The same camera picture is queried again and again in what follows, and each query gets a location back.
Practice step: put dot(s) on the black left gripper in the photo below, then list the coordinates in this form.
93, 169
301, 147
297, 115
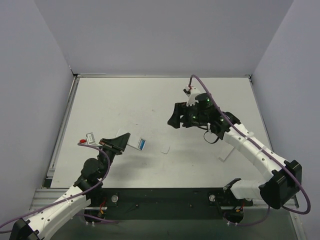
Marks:
110, 146

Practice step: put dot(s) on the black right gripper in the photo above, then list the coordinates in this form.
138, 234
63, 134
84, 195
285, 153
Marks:
184, 116

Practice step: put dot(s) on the small grey remote control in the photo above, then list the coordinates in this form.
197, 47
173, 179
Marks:
133, 141

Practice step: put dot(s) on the small remote battery cover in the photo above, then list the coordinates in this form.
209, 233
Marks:
165, 149

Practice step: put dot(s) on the long white remote control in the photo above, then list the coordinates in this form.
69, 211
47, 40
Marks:
225, 153

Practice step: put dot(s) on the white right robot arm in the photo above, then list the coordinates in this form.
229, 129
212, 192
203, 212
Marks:
280, 177

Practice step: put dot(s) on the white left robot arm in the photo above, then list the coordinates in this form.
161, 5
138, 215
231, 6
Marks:
43, 223

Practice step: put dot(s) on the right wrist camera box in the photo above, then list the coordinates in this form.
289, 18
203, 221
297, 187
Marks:
191, 92

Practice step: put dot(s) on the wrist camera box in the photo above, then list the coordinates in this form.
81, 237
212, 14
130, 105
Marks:
191, 92
89, 140

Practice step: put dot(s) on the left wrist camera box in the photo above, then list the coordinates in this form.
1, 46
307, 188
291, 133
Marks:
89, 140

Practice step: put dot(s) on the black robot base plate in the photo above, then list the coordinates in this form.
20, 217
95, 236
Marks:
178, 203

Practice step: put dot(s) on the aluminium table edge rail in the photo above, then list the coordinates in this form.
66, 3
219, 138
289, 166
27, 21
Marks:
63, 127

